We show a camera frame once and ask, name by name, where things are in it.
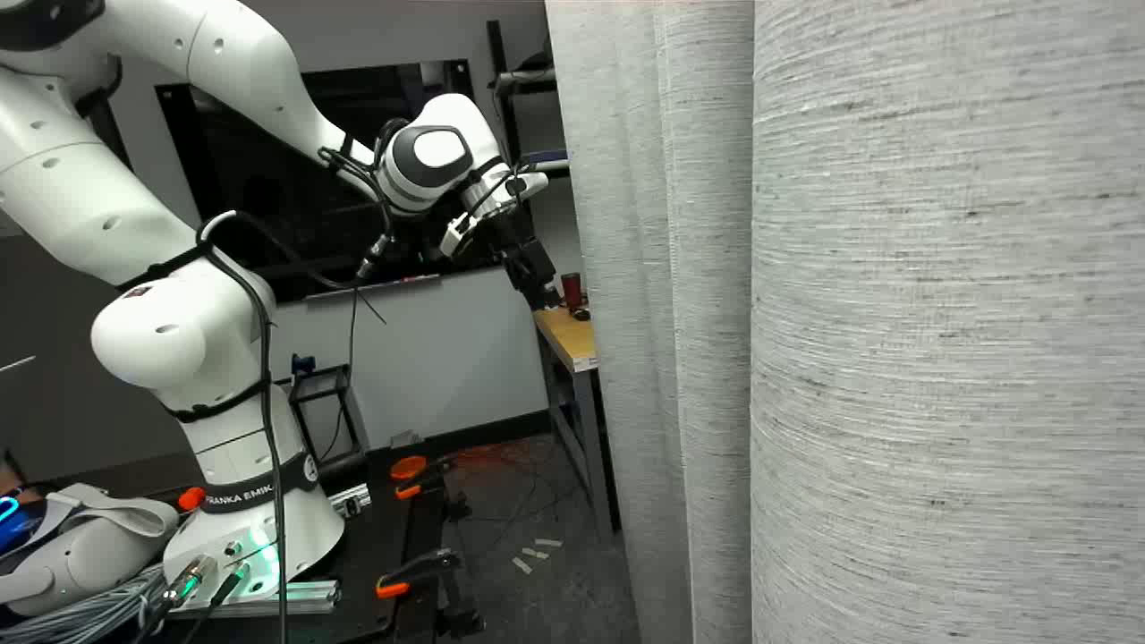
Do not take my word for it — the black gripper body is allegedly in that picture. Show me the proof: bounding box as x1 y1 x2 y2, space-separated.
498 226 559 293

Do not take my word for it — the grey fabric curtain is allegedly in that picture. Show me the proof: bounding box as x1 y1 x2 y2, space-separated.
539 0 1145 644

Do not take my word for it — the wooden top metal desk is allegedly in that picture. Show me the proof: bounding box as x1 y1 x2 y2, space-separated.
528 302 623 536

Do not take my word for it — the black metal shelf rack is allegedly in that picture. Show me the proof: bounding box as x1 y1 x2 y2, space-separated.
482 17 572 302

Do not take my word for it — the white grey VR headset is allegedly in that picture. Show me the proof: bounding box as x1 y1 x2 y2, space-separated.
0 479 182 618

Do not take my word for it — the blue object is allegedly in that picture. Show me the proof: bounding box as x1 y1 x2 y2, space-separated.
0 494 27 554

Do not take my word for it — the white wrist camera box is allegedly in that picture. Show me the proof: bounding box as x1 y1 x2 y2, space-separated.
436 207 495 264

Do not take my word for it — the orange handled black clamp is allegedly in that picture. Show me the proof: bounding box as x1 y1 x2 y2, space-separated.
373 545 488 640
387 450 476 522

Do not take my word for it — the black wire frame stand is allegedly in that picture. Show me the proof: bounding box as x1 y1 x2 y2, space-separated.
286 362 373 476

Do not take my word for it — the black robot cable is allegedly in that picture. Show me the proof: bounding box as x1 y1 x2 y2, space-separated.
192 207 297 644

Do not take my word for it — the black wall screen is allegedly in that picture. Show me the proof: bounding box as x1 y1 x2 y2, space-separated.
154 58 508 309

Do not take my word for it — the grey mesh cable sleeve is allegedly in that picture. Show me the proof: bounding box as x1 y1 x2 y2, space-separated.
0 580 170 644

